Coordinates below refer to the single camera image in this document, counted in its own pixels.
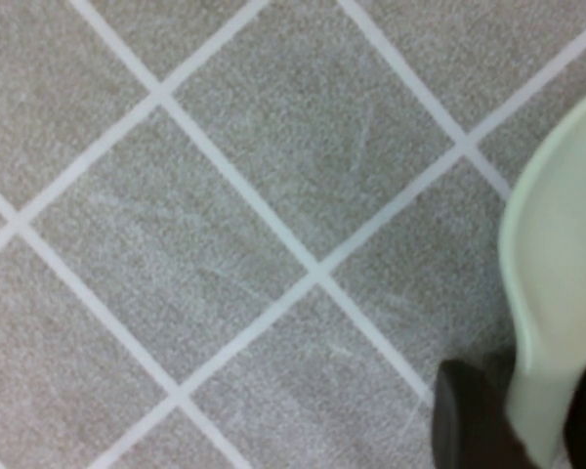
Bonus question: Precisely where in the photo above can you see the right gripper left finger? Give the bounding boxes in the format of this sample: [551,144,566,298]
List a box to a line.
[432,359,534,469]

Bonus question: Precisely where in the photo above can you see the mint green plastic spoon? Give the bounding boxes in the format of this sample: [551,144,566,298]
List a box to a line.
[497,82,586,469]

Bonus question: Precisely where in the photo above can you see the grey white-checked tablecloth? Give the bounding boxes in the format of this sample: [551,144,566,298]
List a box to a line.
[0,0,586,469]

